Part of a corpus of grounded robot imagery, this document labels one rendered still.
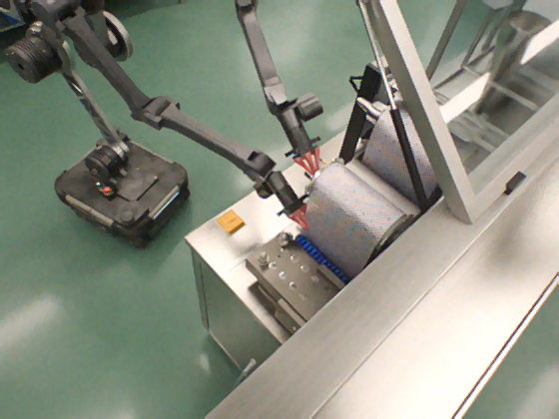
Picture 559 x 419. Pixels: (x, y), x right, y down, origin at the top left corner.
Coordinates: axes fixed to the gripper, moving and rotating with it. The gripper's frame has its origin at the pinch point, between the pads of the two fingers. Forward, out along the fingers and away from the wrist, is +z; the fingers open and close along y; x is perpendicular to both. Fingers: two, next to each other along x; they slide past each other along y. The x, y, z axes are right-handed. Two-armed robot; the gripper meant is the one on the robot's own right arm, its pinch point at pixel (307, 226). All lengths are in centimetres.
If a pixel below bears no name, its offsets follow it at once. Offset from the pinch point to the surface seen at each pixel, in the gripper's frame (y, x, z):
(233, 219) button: 9.5, -25.6, -14.9
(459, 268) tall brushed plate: 4, 50, 18
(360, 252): 0.2, 17.3, 12.2
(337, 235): 0.3, 12.3, 5.5
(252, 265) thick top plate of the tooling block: 20.0, -6.7, -0.3
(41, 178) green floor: 42, -177, -103
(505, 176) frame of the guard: 2, 69, 3
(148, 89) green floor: -57, -193, -132
